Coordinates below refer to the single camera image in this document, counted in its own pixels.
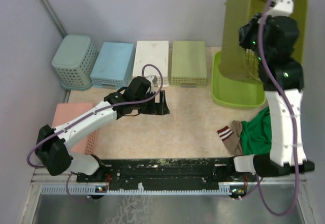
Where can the light blue perforated basket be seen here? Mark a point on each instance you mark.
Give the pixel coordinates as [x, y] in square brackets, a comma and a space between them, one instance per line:
[114, 65]

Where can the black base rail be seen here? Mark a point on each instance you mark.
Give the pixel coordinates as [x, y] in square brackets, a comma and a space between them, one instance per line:
[169, 174]

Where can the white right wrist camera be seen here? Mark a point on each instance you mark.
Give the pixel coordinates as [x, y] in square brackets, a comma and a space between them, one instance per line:
[281, 8]

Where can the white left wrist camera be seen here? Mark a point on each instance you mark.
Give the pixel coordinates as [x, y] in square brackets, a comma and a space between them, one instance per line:
[153, 80]

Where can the green tub lid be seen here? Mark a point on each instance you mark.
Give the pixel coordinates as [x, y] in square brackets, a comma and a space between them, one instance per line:
[234, 94]

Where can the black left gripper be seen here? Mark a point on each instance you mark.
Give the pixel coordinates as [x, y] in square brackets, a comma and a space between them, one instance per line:
[158, 108]

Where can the green plastic tub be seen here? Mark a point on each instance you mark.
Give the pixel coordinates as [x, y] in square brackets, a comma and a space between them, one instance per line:
[239, 64]

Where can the large teal perforated basket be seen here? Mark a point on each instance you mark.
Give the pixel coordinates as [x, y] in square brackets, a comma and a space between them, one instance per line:
[74, 61]

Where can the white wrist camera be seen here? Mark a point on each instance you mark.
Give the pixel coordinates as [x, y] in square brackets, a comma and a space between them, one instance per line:
[153, 80]
[281, 8]

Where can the pink perforated basket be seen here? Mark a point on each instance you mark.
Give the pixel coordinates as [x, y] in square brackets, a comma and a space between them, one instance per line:
[66, 112]

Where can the green cloth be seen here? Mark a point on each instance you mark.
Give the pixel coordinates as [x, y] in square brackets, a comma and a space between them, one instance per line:
[256, 135]

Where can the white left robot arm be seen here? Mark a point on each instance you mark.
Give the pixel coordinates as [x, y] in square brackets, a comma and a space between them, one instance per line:
[54, 145]

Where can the beige striped sock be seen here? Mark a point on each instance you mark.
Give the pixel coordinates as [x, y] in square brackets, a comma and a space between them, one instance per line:
[230, 136]

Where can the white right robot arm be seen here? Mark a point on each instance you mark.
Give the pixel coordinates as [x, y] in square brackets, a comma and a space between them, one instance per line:
[283, 83]

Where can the pale green perforated basket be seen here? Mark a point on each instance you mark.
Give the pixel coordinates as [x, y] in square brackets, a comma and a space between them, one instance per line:
[188, 65]

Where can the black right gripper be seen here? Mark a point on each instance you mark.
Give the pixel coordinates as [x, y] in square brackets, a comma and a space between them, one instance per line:
[245, 30]

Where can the aluminium frame post left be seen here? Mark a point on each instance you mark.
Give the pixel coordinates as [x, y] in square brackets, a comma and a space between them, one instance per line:
[53, 17]

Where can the white basket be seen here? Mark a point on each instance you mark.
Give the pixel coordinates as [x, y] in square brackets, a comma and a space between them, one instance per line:
[155, 53]

